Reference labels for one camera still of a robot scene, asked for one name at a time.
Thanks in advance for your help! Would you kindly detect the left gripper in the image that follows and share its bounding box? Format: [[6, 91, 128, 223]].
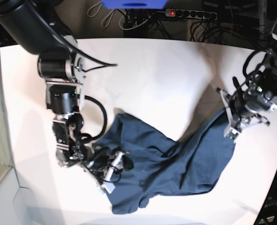
[[231, 77, 260, 122]]

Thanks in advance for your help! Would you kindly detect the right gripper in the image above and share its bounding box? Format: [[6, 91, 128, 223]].
[[82, 146, 134, 183]]

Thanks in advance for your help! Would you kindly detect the dark blue t-shirt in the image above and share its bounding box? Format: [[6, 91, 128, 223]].
[[95, 110, 235, 215]]

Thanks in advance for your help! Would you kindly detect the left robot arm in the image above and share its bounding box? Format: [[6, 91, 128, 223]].
[[226, 20, 277, 127]]

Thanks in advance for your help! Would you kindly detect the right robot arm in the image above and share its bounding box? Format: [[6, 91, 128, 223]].
[[0, 0, 134, 184]]

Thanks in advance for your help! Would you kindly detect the black power strip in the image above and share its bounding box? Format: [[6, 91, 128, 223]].
[[165, 9, 217, 21]]

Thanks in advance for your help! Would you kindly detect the blue plastic bin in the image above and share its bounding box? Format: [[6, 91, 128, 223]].
[[102, 0, 168, 9]]

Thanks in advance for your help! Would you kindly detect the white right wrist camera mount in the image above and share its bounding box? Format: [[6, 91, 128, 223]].
[[83, 151, 131, 195]]

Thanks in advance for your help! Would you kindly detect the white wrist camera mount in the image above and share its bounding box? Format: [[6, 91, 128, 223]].
[[83, 151, 131, 195], [216, 87, 270, 143]]

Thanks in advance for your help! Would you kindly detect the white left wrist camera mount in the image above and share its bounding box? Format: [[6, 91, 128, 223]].
[[216, 87, 270, 143]]

